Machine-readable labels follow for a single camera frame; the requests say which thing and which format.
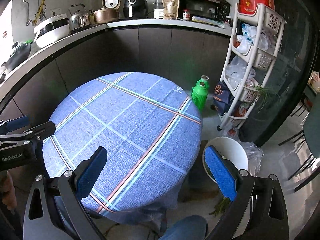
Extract person's blue jeans leg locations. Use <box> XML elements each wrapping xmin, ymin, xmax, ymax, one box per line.
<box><xmin>159</xmin><ymin>215</ymin><xmax>208</xmax><ymax>240</ymax></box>

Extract white tiered storage rack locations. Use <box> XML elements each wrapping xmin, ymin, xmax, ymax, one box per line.
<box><xmin>217</xmin><ymin>3</ymin><xmax>285</xmax><ymax>131</ymax></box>

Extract steel kettle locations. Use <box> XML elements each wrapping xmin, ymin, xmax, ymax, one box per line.
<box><xmin>68</xmin><ymin>3</ymin><xmax>91</xmax><ymax>32</ymax></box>

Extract brown kraft paper pouch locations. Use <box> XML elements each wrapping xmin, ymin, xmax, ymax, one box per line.
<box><xmin>162</xmin><ymin>0</ymin><xmax>180</xmax><ymax>20</ymax></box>

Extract white grey kitchen counter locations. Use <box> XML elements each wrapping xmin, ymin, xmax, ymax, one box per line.
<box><xmin>1</xmin><ymin>20</ymin><xmax>231</xmax><ymax>108</ymax></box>

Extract white round trash bin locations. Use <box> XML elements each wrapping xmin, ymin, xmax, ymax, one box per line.
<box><xmin>202</xmin><ymin>137</ymin><xmax>248</xmax><ymax>183</ymax></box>

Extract black wok pan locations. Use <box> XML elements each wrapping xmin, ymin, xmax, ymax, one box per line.
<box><xmin>1</xmin><ymin>40</ymin><xmax>33</xmax><ymax>70</ymax></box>

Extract blue plaid tablecloth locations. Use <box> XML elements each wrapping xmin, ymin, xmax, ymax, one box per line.
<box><xmin>43</xmin><ymin>72</ymin><xmax>202</xmax><ymax>224</ymax></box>

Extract copper rice cooker pot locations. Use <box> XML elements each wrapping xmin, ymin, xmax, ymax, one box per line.
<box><xmin>93</xmin><ymin>8</ymin><xmax>119</xmax><ymax>24</ymax></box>

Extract green thermos jug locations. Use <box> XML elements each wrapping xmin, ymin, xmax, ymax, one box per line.
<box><xmin>191</xmin><ymin>75</ymin><xmax>209</xmax><ymax>111</ymax></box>

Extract person's left hand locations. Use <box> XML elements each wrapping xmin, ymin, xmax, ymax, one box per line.
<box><xmin>1</xmin><ymin>171</ymin><xmax>17</xmax><ymax>210</ymax></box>

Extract green vegetable scraps on floor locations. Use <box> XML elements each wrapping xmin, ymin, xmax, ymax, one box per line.
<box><xmin>209</xmin><ymin>197</ymin><xmax>231</xmax><ymax>217</ymax></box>

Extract white black multicooker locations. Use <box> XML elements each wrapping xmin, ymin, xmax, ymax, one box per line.
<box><xmin>34</xmin><ymin>14</ymin><xmax>70</xmax><ymax>48</ymax></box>

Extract red lid jar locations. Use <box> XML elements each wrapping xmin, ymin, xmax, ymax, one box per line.
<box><xmin>182</xmin><ymin>9</ymin><xmax>190</xmax><ymax>21</ymax></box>

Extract clear plastic bags on floor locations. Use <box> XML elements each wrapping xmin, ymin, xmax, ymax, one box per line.
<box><xmin>223</xmin><ymin>127</ymin><xmax>264</xmax><ymax>177</ymax></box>

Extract dark green dining chair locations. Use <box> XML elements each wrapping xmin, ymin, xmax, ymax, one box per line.
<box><xmin>278</xmin><ymin>95</ymin><xmax>319</xmax><ymax>180</ymax></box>

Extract black toaster oven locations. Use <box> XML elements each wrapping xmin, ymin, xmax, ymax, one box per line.
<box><xmin>178</xmin><ymin>0</ymin><xmax>231</xmax><ymax>22</ymax></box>

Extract black air fryer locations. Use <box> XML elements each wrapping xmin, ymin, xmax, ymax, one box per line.
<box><xmin>123</xmin><ymin>0</ymin><xmax>148</xmax><ymax>20</ymax></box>

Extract dark blue printed bag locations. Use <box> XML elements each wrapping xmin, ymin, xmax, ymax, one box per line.
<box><xmin>212</xmin><ymin>81</ymin><xmax>234</xmax><ymax>116</ymax></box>

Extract white rice cooker lid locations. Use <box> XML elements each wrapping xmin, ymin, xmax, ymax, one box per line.
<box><xmin>102</xmin><ymin>0</ymin><xmax>121</xmax><ymax>10</ymax></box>

